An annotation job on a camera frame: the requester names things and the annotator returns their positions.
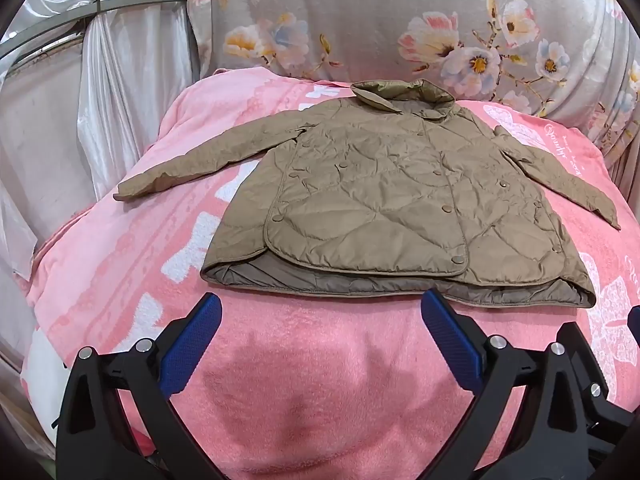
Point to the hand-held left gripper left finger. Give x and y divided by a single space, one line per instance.
194 345

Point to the pink printed blanket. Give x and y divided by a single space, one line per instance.
325 385

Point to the metal curtain rail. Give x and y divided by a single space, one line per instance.
140 1

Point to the grey floral quilt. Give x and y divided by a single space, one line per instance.
375 20

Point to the tan quilted jacket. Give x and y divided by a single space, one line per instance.
375 185

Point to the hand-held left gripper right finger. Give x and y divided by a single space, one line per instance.
450 340

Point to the white satin curtain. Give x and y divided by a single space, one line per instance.
125 85

